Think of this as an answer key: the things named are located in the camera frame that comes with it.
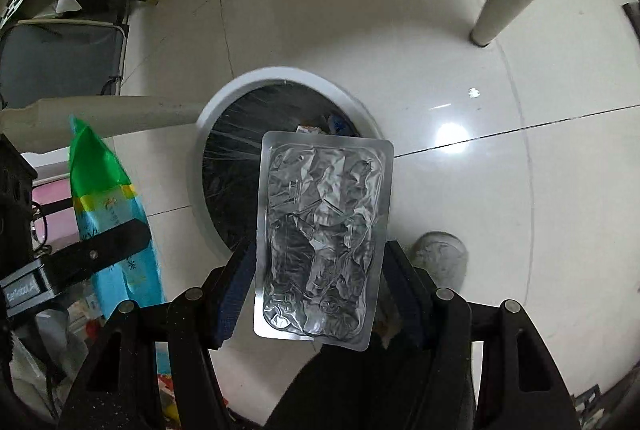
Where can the white plastic bag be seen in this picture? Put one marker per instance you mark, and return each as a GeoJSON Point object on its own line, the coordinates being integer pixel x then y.
{"type": "Point", "coordinates": [45, 360]}

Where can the green and blue plastic bag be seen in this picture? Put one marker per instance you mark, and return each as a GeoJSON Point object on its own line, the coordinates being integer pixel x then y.
{"type": "Point", "coordinates": [97, 170]}

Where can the grey folding chair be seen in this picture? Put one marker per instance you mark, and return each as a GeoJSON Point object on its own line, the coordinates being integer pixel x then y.
{"type": "Point", "coordinates": [60, 60]}

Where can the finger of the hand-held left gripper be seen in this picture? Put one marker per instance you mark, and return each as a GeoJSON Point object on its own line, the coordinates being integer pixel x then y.
{"type": "Point", "coordinates": [105, 250]}

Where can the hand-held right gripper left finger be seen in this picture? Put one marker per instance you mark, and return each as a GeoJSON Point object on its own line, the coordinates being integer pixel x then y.
{"type": "Point", "coordinates": [235, 297]}

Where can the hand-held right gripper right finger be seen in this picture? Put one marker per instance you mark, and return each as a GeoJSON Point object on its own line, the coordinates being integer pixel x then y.
{"type": "Point", "coordinates": [402, 295]}

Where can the grey shoe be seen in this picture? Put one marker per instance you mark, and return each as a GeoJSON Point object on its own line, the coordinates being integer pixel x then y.
{"type": "Point", "coordinates": [442, 255]}

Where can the colourful wrapper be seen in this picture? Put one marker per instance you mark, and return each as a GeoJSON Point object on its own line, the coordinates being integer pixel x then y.
{"type": "Point", "coordinates": [330, 122]}

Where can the white round bin black liner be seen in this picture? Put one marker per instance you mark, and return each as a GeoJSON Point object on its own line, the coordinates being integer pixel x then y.
{"type": "Point", "coordinates": [230, 170]}

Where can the silver foil blister pack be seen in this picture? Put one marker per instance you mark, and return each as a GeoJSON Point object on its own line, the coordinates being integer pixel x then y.
{"type": "Point", "coordinates": [322, 235]}

